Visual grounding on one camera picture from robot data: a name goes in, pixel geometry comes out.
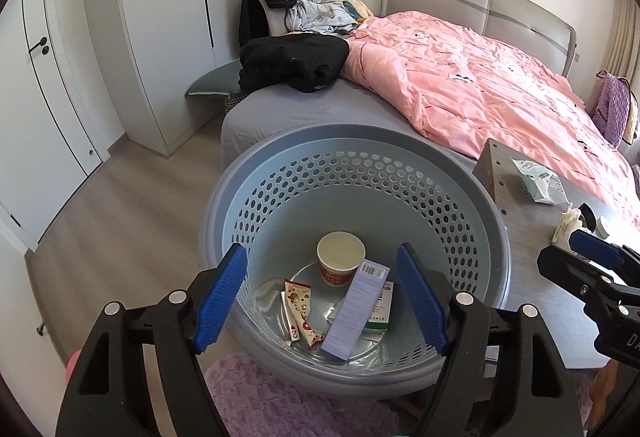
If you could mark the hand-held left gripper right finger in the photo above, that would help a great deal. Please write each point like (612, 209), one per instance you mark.
(422, 297)

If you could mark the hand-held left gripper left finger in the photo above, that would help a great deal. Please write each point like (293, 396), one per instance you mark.
(220, 297)

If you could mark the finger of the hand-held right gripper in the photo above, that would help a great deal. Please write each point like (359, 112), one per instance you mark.
(595, 247)
(570, 269)

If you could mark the green and white small box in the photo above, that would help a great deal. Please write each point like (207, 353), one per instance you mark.
(382, 309)

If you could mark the lavender cardboard box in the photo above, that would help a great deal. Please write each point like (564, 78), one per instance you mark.
(352, 312)

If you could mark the red and white snack packet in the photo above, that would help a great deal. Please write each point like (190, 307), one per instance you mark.
(300, 307)

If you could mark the white narrow packet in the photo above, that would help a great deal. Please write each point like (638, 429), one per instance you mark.
(295, 332)

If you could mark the red and white paper cup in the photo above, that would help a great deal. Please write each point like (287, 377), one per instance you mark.
(340, 252)

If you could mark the blue perforated plastic basket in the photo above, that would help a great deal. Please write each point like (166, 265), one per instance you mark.
(350, 177)

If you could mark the person's right forearm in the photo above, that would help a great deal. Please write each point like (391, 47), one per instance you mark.
(607, 392)

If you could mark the crumpled white tissue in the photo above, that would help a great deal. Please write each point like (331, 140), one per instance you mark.
(567, 224)

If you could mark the pale blue wet wipe packet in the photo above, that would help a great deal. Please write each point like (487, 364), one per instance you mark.
(540, 179)

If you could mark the purple fluffy rug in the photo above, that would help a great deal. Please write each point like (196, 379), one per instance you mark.
(260, 397)

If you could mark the pink round object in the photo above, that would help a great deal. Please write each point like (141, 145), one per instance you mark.
(74, 369)

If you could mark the pink duvet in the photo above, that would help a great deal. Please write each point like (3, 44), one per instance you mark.
(500, 87)

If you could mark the woven basket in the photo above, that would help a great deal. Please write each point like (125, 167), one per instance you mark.
(232, 102)

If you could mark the grey bed sheet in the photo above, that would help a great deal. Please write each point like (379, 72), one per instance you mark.
(310, 112)

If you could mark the beige curtain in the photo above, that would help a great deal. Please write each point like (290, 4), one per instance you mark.
(622, 32)

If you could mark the black clothes pile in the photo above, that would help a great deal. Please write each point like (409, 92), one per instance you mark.
(290, 59)

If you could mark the white door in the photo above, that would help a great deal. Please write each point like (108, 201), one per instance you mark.
(60, 92)

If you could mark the white wardrobe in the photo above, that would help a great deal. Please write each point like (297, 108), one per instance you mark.
(160, 17)

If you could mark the yellow cloth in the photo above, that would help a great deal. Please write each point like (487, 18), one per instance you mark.
(362, 9)

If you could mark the pale blue clothes pile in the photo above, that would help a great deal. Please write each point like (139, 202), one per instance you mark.
(320, 14)

